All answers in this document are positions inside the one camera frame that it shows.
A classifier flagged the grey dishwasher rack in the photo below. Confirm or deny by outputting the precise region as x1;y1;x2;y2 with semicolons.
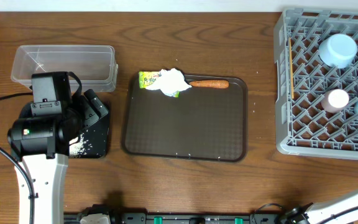
273;8;358;160

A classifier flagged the light blue bowl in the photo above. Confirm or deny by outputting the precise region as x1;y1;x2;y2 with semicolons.
318;34;357;68

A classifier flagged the white tissue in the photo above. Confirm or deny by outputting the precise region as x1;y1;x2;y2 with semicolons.
145;68;191;98

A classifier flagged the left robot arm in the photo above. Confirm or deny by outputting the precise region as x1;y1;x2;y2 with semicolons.
7;72;110;223

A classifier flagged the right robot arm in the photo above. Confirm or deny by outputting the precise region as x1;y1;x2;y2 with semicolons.
277;189;358;224

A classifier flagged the dark brown serving tray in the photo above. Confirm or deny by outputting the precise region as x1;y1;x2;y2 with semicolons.
121;76;248;162

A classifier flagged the white rice pile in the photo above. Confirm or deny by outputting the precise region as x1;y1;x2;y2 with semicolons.
69;133;91;157

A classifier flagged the green snack wrapper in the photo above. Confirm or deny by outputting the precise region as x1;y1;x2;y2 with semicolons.
138;71;180;98

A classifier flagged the clear plastic bin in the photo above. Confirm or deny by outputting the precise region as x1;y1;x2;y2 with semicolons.
11;45;118;92

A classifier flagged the left black cable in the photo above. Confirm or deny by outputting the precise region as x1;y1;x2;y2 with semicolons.
0;91;36;224

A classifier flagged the wooden chopstick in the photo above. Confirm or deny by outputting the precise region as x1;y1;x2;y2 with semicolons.
288;37;295;100

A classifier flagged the orange carrot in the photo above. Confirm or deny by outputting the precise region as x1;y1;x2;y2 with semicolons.
189;80;229;89

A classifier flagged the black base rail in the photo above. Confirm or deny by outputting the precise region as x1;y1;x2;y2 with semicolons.
63;203;284;224

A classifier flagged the white pink cup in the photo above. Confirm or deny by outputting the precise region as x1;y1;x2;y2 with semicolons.
321;89;349;113

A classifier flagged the black waste tray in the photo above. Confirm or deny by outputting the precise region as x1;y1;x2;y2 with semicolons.
17;101;111;159

